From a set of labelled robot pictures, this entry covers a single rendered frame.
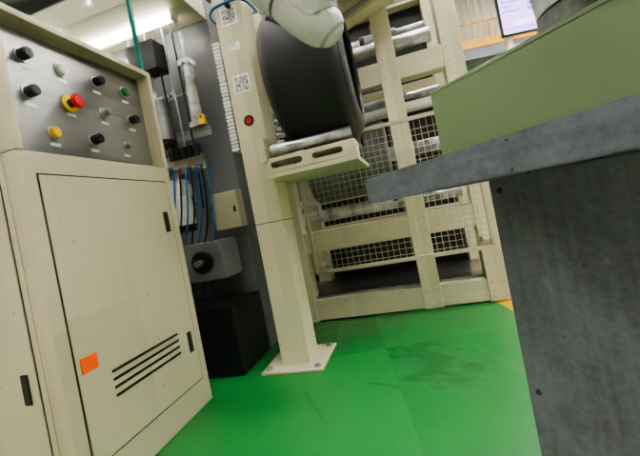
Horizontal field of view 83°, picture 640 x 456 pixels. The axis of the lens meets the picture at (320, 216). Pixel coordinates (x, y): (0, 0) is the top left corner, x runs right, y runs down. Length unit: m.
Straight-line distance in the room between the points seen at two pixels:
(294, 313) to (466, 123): 1.19
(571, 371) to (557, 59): 0.38
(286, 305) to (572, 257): 1.22
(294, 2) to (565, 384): 0.87
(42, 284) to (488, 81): 1.01
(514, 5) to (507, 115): 5.11
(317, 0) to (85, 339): 1.00
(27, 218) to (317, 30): 0.81
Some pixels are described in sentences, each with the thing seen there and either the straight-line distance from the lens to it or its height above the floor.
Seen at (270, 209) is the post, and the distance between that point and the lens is 1.53.
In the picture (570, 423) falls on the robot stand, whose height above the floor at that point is 0.28.
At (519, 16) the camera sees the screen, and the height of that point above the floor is 2.52.
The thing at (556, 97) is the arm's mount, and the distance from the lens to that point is 0.48.
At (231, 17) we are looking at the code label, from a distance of 1.77.
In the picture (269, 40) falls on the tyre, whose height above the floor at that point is 1.25.
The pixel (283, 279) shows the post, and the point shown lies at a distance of 1.55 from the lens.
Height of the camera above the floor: 0.61
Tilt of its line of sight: level
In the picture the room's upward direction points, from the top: 11 degrees counter-clockwise
